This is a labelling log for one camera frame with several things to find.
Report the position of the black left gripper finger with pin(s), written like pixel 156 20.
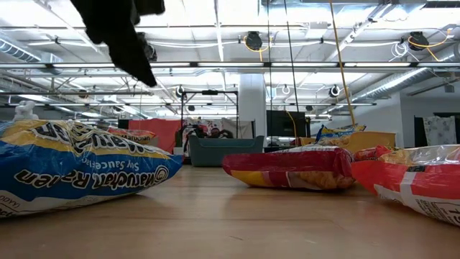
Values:
pixel 118 36

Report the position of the red Maruchan noodle pack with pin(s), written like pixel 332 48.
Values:
pixel 287 165

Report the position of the yellow plastic bin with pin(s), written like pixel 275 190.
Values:
pixel 377 140

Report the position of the orange partition panel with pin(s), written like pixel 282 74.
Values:
pixel 158 131

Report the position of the white figure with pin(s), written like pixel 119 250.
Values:
pixel 24 111

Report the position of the white pillar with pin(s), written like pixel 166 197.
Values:
pixel 251 100

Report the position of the colourful patterned cloth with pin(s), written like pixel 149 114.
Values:
pixel 233 124

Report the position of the teal plastic bin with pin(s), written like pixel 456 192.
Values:
pixel 215 151

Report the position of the black display screen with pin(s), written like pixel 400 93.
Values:
pixel 280 124

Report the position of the white patterned cloth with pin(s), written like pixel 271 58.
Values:
pixel 440 131

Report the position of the grey ventilation duct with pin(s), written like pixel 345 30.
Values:
pixel 16 51
pixel 413 81

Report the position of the black metal stand frame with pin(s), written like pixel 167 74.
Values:
pixel 209 92

